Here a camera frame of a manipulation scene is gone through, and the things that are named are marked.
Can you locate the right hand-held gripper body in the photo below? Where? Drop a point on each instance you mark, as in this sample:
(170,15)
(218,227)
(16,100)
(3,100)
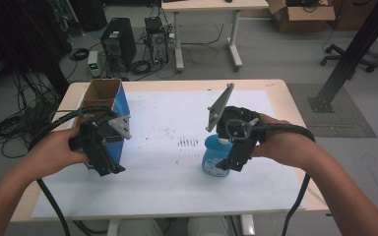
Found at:
(239,124)

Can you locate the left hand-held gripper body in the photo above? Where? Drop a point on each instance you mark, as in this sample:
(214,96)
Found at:
(90,137)

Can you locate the blue plastic bottle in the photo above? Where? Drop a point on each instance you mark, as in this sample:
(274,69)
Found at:
(213,157)

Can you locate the blue cardboard box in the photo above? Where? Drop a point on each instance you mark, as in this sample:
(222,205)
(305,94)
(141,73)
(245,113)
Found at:
(119,101)

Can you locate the person's left hand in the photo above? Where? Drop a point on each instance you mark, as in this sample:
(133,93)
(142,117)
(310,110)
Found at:
(55,150)

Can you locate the person's right hand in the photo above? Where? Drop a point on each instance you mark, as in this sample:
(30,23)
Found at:
(285,147)

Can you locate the white table mat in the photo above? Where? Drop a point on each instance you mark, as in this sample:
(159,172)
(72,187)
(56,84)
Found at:
(177,183)

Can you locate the white table leg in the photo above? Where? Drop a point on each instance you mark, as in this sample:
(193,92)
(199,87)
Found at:
(247,226)
(113,227)

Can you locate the person's right leg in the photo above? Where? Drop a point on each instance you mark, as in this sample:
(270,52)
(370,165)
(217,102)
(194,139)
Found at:
(208,227)

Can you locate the small white power unit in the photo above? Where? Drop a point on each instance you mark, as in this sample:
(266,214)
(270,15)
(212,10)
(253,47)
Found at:
(93,62)

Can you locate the thin wooden stick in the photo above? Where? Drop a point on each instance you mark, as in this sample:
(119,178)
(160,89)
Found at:
(315,196)

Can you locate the black tape strip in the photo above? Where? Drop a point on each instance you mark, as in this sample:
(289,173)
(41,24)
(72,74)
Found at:
(328,215)

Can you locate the black computer tower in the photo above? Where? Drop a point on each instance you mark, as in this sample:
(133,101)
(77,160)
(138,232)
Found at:
(119,36)

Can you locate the open grey computer case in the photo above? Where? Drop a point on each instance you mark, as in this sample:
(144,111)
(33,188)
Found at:
(157,42)

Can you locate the black curtain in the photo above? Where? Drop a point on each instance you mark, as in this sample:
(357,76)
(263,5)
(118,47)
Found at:
(19,39)

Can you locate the white desk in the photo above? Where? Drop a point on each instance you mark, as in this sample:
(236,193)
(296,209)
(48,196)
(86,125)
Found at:
(210,5)

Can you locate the dark bulky object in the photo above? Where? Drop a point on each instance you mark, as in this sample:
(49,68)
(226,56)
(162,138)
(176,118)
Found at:
(88,13)

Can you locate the black office chair base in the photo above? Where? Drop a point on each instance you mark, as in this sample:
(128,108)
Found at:
(344,55)

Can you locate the brown cardboard box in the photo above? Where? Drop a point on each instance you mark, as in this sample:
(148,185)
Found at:
(347,16)

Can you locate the black metal post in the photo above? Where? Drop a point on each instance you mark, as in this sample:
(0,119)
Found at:
(357,46)

